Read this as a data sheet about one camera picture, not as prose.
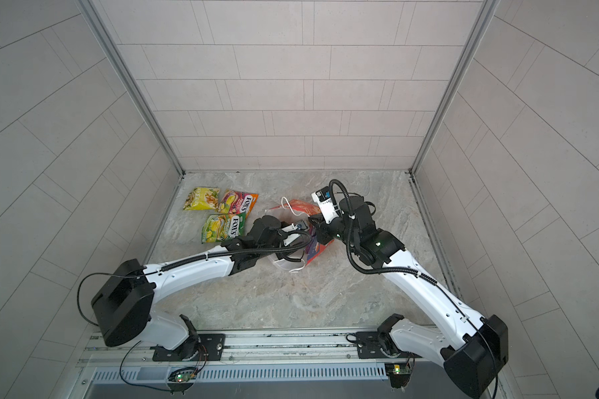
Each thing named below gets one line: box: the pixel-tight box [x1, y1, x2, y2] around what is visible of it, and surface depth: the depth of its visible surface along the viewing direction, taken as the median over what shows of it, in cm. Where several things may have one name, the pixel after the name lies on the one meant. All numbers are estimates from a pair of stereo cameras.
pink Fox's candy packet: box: [217, 189, 259, 215], surface depth 104 cm
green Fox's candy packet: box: [201, 212, 247, 244], surface depth 96 cm
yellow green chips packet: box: [183, 187, 220, 211], surface depth 103 cm
